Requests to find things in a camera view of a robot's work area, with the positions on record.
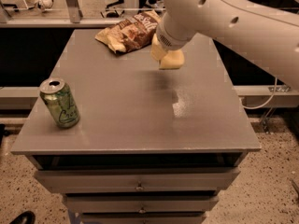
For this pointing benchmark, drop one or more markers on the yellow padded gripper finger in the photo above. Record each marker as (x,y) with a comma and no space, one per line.
(157,52)

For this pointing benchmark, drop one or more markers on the yellow sponge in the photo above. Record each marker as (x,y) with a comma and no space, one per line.
(174,59)

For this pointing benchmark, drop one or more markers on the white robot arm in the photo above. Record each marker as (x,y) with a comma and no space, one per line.
(265,36)

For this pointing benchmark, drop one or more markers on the brown chip bag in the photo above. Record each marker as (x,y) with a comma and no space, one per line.
(130,34)

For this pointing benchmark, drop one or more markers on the metal railing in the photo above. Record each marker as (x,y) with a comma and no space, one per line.
(63,14)

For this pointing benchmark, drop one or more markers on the black office chair base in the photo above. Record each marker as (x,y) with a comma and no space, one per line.
(115,8)

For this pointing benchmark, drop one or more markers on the green soda can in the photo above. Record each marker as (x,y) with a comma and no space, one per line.
(58,98)

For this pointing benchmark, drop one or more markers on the black shoe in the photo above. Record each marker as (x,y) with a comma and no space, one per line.
(27,217)

